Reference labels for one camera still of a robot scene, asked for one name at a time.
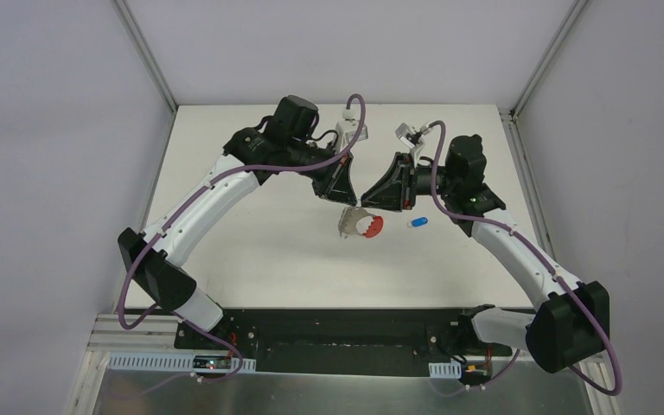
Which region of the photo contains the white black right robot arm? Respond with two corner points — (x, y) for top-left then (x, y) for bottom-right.
(392, 133), (622, 382)

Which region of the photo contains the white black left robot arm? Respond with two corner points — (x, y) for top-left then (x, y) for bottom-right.
(117, 93), (367, 350)

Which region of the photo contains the blue key tag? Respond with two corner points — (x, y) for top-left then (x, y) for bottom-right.
(407, 217), (429, 228)

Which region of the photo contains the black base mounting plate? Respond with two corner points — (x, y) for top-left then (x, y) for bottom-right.
(174, 308), (513, 377)

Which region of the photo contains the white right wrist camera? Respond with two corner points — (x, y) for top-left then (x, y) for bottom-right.
(395, 123), (431, 164)

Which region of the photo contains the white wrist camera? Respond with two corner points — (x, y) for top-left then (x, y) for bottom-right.
(395, 123), (431, 164)
(333, 109), (368, 153)

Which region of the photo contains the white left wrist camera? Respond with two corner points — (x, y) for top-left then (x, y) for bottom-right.
(333, 109), (368, 153)

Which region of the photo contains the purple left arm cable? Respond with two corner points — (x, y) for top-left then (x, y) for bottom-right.
(115, 93), (367, 385)

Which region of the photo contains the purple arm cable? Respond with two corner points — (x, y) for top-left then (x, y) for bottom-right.
(418, 120), (624, 398)
(115, 93), (367, 385)

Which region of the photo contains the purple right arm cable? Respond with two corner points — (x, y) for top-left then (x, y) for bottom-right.
(418, 120), (624, 398)

